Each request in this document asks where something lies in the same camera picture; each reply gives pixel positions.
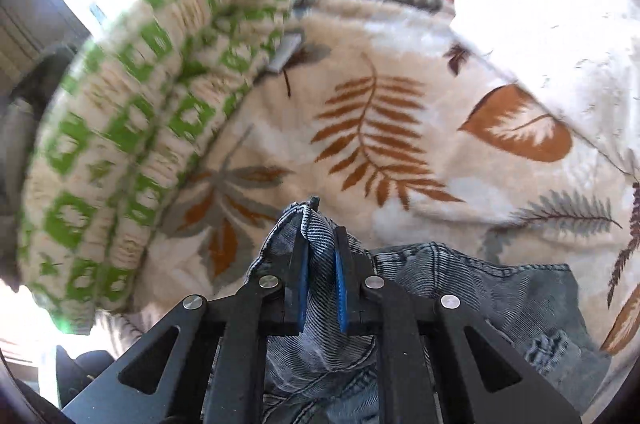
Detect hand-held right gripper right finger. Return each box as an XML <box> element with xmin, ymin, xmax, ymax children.
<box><xmin>332</xmin><ymin>226</ymin><xmax>583</xmax><ymax>424</ymax></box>

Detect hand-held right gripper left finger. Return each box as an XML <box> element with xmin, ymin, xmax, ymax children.
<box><xmin>60</xmin><ymin>231</ymin><xmax>308</xmax><ymax>424</ymax></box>

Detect blue denim pants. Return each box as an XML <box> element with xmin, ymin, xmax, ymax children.
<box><xmin>210</xmin><ymin>196</ymin><xmax>615</xmax><ymax>424</ymax></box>

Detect green patterned quilt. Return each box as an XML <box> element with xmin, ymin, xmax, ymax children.
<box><xmin>14</xmin><ymin>0</ymin><xmax>307</xmax><ymax>336</ymax></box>

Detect leaf print blanket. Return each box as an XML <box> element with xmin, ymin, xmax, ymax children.
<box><xmin>95</xmin><ymin>0</ymin><xmax>640</xmax><ymax>424</ymax></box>

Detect white fabric tag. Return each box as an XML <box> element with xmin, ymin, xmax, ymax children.
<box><xmin>266</xmin><ymin>34</ymin><xmax>305</xmax><ymax>75</ymax></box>

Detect dark grey clothing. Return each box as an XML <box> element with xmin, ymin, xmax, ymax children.
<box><xmin>0</xmin><ymin>46</ymin><xmax>78</xmax><ymax>227</ymax></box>

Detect white floral pillow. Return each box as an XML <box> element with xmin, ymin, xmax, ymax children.
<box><xmin>447</xmin><ymin>0</ymin><xmax>640</xmax><ymax>181</ymax></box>

